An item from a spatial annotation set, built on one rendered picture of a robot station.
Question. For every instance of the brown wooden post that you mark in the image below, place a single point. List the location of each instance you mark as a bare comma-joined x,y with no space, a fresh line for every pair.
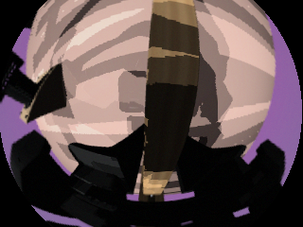
148,198

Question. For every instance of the brown wooden rail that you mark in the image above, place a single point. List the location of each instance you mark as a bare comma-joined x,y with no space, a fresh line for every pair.
171,89

